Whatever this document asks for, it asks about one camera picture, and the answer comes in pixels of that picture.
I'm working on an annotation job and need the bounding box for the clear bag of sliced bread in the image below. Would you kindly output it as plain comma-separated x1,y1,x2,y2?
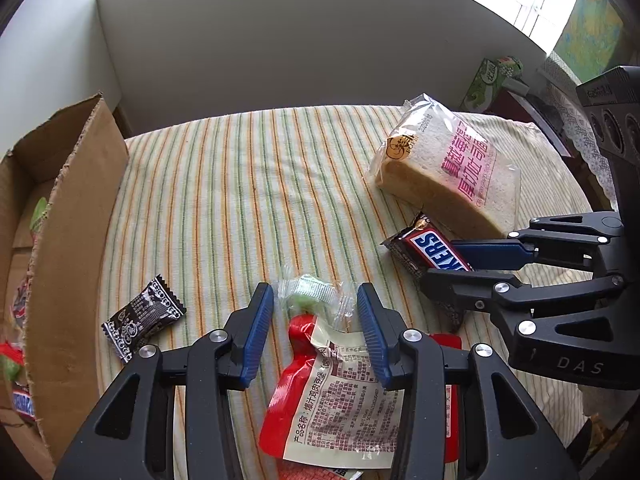
364,92,522,241

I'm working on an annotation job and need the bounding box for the brown cardboard box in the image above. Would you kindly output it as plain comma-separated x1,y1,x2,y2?
0,92,131,466

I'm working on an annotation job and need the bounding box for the pale green candy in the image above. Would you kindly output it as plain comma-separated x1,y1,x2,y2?
277,274,357,333

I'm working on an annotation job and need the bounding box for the brown chocolate bar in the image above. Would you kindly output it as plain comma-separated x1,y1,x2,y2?
381,212,476,333
10,387,38,423

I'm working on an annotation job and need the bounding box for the green candy packet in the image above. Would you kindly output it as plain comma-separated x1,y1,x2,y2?
29,196,51,236

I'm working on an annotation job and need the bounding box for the black patterned candy packet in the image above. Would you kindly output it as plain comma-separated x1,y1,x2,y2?
101,274,187,365

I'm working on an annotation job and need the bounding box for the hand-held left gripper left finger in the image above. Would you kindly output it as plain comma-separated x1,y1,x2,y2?
52,282,276,480

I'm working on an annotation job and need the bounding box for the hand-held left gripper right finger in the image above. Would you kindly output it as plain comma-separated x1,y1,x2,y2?
356,283,581,480

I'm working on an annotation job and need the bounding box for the striped tablecloth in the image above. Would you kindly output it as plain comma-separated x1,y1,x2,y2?
95,104,601,480

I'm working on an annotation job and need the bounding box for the white lace cloth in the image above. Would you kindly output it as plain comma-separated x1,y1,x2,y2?
537,52,621,201

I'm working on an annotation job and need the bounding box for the wall map poster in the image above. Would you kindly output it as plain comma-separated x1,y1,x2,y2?
552,0,626,73

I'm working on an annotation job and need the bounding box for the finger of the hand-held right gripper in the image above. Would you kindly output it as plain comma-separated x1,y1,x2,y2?
420,269,626,331
452,211,623,271

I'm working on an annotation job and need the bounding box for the green tissue box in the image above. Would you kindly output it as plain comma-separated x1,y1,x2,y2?
460,56,531,113

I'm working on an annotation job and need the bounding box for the red white snack packet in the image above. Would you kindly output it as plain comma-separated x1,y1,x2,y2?
260,315,406,471

